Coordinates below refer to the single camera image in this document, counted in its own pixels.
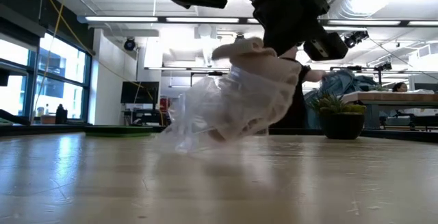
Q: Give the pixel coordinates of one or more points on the large window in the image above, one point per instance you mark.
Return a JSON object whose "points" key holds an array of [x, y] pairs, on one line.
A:
{"points": [[61, 59]]}

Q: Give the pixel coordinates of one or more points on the person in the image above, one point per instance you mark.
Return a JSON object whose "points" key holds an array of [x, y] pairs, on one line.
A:
{"points": [[294, 111], [399, 87]]}

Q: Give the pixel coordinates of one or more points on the clear plastic bag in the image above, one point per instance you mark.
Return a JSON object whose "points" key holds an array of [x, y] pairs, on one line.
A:
{"points": [[222, 114]]}

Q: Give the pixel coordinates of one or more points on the red cabinet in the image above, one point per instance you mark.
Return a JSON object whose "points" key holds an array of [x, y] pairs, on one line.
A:
{"points": [[165, 104]]}

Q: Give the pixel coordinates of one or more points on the white elastic bandage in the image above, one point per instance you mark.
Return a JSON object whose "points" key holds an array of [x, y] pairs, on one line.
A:
{"points": [[260, 66]]}

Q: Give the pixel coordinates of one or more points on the black monitor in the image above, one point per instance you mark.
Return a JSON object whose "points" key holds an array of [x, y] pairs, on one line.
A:
{"points": [[140, 92]]}

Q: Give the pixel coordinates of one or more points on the silver ventilation duct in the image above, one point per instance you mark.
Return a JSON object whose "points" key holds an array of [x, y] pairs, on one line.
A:
{"points": [[349, 5]]}

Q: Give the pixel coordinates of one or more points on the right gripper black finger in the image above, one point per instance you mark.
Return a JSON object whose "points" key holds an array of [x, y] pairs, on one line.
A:
{"points": [[326, 47], [284, 42]]}

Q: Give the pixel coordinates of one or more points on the black ceiling spotlight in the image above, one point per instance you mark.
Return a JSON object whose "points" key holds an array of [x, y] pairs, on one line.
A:
{"points": [[129, 44], [239, 36]]}

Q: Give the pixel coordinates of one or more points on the blue cloth pile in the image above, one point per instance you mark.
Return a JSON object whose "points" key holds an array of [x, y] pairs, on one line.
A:
{"points": [[342, 83]]}

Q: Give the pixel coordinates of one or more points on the potted succulent plant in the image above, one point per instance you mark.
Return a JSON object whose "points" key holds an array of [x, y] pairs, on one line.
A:
{"points": [[342, 124]]}

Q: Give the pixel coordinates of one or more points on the green container lid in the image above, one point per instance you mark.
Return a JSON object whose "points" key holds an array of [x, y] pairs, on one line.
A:
{"points": [[118, 131]]}

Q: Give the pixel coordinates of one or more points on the wooden workbench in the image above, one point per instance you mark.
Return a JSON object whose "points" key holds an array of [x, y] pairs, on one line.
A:
{"points": [[393, 97]]}

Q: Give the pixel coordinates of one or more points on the ceiling light strip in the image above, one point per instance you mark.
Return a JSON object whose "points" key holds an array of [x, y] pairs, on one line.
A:
{"points": [[119, 18]]}

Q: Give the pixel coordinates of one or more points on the black metal stand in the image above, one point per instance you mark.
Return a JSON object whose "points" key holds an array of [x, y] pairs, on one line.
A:
{"points": [[354, 68]]}

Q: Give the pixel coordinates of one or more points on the black track light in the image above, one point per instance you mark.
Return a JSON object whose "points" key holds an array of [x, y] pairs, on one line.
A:
{"points": [[356, 38]]}

